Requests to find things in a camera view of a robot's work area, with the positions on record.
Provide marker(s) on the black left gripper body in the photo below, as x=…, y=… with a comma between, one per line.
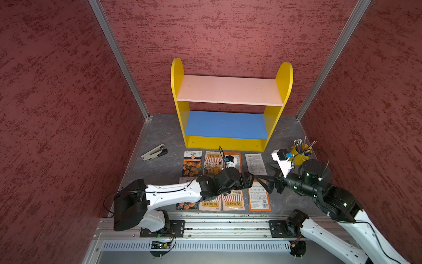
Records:
x=246, y=185

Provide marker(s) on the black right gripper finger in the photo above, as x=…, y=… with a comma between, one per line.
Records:
x=268, y=185
x=266, y=178

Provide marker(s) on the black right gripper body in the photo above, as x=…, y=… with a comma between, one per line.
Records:
x=281, y=184

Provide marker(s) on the white seed bag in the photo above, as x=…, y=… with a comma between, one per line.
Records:
x=255, y=164

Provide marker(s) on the orange bordered seed bag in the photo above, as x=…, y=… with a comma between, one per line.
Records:
x=258, y=198
x=238, y=156

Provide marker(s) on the marigold seed bag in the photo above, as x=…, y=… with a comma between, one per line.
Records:
x=186, y=205
x=192, y=164

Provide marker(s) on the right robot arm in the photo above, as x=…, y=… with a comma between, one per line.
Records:
x=313, y=180

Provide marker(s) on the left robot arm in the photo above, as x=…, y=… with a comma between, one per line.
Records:
x=139, y=204

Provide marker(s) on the yellow wooden shelf unit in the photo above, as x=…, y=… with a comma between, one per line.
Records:
x=232, y=131

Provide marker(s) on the yellow pen holder cup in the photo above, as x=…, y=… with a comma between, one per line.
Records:
x=301, y=151

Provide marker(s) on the white grey stapler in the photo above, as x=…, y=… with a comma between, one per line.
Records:
x=156, y=152

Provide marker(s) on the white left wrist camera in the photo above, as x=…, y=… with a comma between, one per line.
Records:
x=230, y=161

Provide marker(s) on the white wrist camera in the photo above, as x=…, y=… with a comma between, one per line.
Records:
x=284, y=159
x=230, y=161

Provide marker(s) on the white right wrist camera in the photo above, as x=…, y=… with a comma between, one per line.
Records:
x=284, y=159

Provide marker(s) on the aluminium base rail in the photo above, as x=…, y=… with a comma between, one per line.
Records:
x=218, y=233

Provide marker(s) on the aluminium corner post right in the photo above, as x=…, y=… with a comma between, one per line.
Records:
x=349, y=28

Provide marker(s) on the aluminium corner post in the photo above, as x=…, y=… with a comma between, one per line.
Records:
x=349, y=28
x=118, y=54

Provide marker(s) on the aluminium corner post left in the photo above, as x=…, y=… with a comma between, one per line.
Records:
x=118, y=54

